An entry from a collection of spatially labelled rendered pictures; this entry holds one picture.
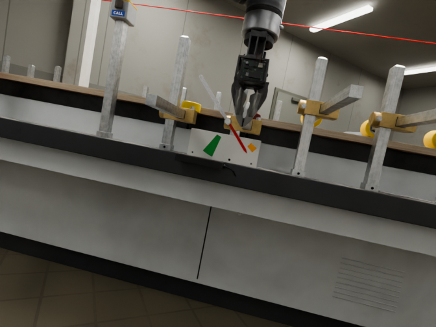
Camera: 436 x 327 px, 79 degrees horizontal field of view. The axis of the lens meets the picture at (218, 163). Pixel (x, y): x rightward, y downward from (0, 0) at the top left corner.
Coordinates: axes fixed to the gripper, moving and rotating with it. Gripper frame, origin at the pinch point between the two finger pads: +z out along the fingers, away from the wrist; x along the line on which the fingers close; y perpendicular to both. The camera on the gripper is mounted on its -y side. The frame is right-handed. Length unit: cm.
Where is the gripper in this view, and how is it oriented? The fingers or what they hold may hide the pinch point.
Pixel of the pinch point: (242, 122)
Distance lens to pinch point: 67.7
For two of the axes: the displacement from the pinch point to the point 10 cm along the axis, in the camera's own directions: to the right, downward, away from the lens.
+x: 9.7, 2.0, -1.3
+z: -1.9, 9.8, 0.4
